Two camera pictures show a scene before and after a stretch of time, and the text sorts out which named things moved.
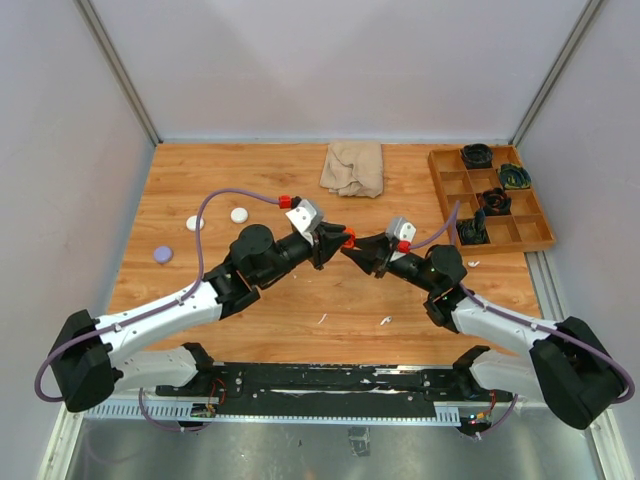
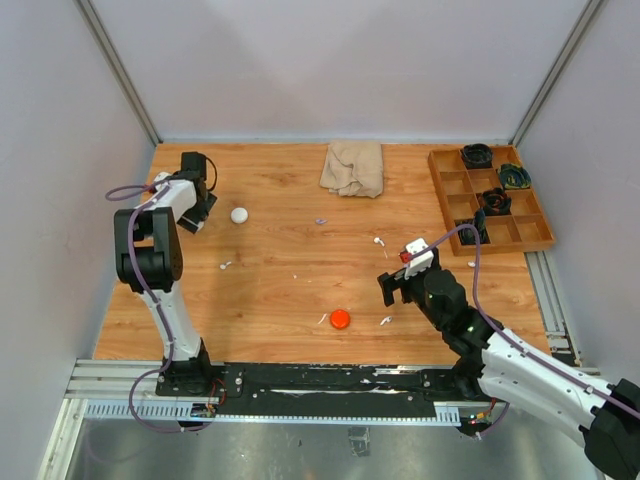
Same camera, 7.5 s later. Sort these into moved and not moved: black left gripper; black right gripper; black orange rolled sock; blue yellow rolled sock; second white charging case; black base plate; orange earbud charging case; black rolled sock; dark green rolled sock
Moved: black left gripper; black right gripper; orange earbud charging case
Not moved: dark green rolled sock; black base plate; black orange rolled sock; blue yellow rolled sock; second white charging case; black rolled sock
